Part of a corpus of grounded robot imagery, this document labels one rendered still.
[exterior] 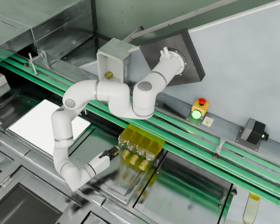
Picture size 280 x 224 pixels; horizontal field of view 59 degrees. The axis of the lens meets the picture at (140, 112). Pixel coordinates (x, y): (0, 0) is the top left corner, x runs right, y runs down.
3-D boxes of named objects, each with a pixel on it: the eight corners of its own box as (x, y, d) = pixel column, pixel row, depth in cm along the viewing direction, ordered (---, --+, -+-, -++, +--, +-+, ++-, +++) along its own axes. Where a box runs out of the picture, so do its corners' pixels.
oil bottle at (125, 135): (136, 120, 152) (116, 144, 139) (136, 114, 148) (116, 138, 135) (143, 124, 150) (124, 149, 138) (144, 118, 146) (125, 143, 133)
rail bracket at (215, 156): (218, 138, 125) (210, 157, 117) (223, 129, 120) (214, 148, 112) (226, 141, 124) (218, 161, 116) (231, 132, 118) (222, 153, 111)
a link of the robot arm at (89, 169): (91, 182, 126) (96, 179, 127) (90, 174, 119) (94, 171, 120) (82, 173, 129) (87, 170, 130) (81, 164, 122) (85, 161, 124)
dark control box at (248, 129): (244, 127, 128) (239, 138, 123) (250, 117, 123) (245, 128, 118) (260, 134, 126) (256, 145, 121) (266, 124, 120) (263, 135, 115)
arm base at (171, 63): (154, 47, 118) (137, 64, 109) (176, 42, 110) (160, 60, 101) (166, 75, 125) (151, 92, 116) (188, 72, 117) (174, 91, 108)
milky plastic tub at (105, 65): (107, 74, 158) (98, 81, 153) (105, 43, 142) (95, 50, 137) (130, 84, 153) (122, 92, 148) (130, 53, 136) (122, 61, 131)
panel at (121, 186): (46, 99, 176) (6, 131, 156) (45, 97, 174) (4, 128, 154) (156, 158, 149) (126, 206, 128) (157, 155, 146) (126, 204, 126)
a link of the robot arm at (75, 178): (54, 166, 116) (63, 174, 109) (74, 153, 121) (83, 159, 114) (67, 189, 123) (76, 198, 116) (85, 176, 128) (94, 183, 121)
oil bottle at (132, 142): (144, 124, 150) (125, 149, 138) (144, 118, 146) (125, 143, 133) (152, 128, 149) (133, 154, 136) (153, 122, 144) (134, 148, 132)
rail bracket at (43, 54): (52, 60, 176) (27, 77, 163) (46, 39, 164) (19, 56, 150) (57, 63, 175) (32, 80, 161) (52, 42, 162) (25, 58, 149)
